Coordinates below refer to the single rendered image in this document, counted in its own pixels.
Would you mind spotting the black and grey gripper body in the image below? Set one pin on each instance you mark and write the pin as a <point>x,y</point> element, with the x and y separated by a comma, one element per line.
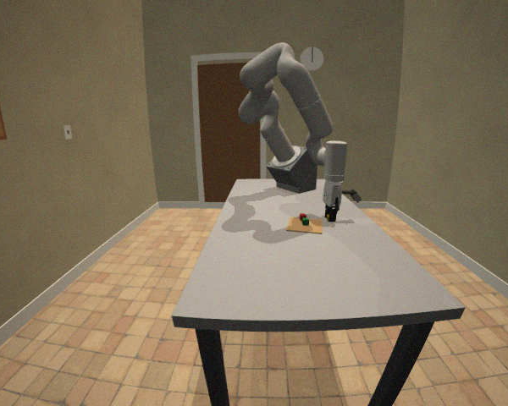
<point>331,191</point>

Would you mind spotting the orange mat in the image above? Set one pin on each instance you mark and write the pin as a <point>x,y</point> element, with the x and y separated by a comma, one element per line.
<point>315,226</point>

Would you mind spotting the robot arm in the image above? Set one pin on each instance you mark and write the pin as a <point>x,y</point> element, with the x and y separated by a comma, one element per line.
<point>298,82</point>

